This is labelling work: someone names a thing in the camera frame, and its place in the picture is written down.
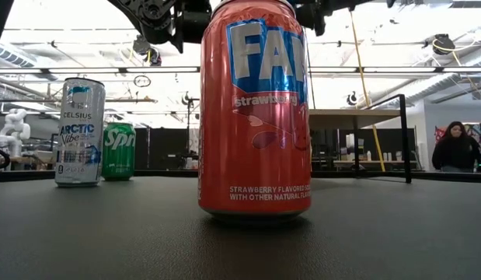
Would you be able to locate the red Fanta strawberry can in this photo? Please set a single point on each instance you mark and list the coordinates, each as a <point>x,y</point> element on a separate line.
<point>255,155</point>

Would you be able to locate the green Sprite can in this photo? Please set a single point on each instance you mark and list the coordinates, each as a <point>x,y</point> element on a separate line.
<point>121,155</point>

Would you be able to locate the white Celsius Arctic Vibe can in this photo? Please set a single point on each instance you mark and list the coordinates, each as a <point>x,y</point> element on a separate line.
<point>80,132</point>

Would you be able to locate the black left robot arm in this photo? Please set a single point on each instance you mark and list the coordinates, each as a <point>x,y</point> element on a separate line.
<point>152,19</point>

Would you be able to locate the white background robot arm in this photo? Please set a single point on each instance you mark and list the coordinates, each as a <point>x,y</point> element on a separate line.
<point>14,130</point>

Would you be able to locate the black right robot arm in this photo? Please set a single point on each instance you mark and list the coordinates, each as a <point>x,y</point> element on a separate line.
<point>333,2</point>

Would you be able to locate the small black hanging reel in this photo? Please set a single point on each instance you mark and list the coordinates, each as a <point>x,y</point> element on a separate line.
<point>351,99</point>

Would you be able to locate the black partition panel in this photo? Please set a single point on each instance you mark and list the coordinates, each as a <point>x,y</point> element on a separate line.
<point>162,148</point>

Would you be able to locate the background desk with bottles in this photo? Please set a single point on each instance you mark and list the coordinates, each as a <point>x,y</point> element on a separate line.
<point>380,162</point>

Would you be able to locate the person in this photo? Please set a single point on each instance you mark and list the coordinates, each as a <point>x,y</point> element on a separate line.
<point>455,151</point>

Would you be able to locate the wooden shelf with black frame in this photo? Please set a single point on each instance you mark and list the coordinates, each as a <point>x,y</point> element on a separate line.
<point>341,117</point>

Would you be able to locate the white ceiling duct pipe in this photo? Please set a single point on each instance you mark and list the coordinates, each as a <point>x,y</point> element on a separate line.
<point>430,85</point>

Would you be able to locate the black table frame rail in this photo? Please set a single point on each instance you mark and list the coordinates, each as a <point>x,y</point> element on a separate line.
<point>166,173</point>

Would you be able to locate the colourful wall hanging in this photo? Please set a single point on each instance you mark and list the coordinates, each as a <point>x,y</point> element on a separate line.
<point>440,134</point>

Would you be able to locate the ribbed ceiling air duct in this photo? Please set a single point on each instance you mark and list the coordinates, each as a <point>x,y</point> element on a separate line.
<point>11,56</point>

